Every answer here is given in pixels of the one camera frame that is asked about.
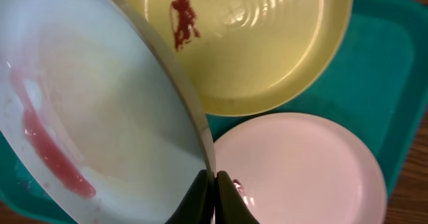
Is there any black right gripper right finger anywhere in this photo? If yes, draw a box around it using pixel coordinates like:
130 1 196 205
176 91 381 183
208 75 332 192
214 171 259 224

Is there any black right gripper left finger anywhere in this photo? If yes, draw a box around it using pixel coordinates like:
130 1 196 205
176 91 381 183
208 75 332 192
165 170 214 224

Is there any light blue plate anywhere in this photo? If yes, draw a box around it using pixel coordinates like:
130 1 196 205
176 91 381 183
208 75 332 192
1 0 215 224

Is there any white pink plate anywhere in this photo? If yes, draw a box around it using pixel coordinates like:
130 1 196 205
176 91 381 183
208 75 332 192
214 113 387 224

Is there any yellow-green plate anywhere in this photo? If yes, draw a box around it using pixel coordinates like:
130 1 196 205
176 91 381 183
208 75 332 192
125 0 353 116

